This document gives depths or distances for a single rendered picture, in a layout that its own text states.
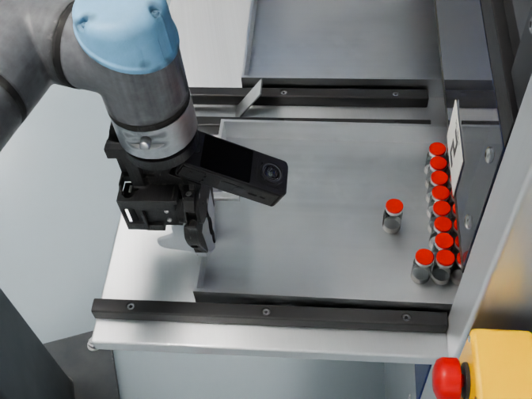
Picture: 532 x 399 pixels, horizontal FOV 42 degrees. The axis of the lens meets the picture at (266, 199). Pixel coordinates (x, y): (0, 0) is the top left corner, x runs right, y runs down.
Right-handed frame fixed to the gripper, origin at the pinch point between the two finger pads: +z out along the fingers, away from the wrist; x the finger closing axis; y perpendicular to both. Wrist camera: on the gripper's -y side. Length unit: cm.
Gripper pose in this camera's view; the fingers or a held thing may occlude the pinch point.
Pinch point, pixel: (210, 245)
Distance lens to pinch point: 82.1
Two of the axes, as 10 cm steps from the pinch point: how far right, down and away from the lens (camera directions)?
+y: -9.9, -0.1, 1.1
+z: 0.8, 5.8, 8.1
